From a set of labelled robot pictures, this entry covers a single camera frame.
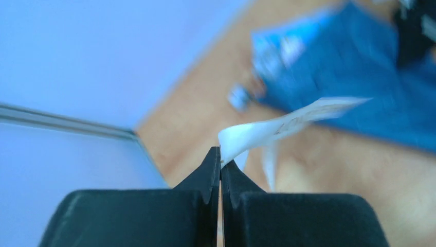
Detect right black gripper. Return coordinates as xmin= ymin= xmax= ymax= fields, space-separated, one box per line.
xmin=393 ymin=0 xmax=435 ymax=68

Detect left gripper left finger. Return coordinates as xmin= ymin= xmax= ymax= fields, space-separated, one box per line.
xmin=40 ymin=147 xmax=220 ymax=247

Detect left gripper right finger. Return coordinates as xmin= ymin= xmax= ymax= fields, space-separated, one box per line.
xmin=221 ymin=162 xmax=388 ymax=246

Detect blue wrapping paper sheet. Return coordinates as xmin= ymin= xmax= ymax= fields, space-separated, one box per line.
xmin=260 ymin=3 xmax=435 ymax=152

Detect cream printed ribbon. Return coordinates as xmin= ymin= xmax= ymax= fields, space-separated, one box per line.
xmin=218 ymin=97 xmax=370 ymax=191

